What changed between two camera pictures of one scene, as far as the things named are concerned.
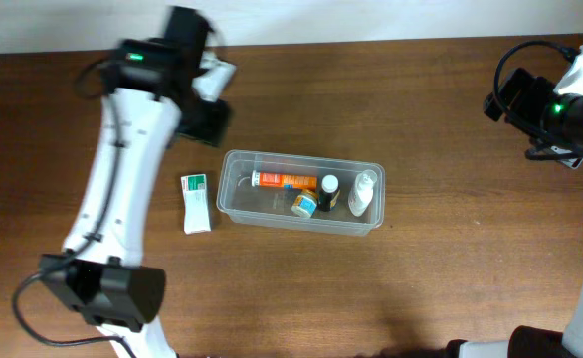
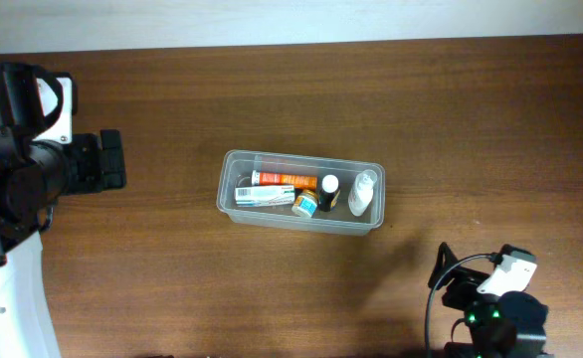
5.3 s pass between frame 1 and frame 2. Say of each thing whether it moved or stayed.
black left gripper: moved
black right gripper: moved
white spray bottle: stayed
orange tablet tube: stayed
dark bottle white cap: stayed
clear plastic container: stayed
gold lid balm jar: stayed
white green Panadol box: moved
